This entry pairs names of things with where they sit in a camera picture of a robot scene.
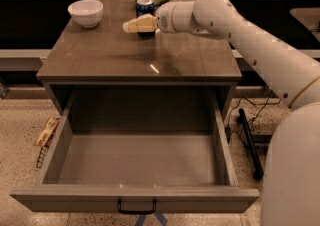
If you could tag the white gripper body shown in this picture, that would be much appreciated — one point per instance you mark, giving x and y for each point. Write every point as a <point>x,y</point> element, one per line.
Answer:
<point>165,17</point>

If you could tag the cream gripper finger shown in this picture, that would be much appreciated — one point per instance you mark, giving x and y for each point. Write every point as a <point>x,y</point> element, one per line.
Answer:
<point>143,24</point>

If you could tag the blue pepsi can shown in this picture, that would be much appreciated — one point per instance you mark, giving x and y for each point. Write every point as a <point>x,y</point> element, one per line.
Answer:
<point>145,7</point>

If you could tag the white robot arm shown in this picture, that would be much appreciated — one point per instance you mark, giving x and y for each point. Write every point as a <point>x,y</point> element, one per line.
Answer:
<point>291,184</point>

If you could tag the open grey top drawer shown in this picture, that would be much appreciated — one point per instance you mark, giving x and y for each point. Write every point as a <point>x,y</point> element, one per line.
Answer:
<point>139,145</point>

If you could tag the grey cabinet with countertop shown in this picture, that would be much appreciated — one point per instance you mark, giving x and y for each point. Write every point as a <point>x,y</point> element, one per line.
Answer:
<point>106,55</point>

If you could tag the white ceramic bowl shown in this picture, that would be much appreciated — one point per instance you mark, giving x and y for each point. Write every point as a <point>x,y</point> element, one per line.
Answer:
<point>87,13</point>

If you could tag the black cylindrical bar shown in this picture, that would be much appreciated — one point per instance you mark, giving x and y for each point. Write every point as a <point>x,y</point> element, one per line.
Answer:
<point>258,170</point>

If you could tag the blue tape cross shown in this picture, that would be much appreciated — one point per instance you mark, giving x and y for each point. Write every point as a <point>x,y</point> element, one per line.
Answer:
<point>158,218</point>

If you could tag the black wire basket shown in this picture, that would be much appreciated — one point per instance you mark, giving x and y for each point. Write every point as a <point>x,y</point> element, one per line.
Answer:
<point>41,156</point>

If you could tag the black drawer handle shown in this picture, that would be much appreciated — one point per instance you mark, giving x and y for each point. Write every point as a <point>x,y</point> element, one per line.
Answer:
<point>136,207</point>

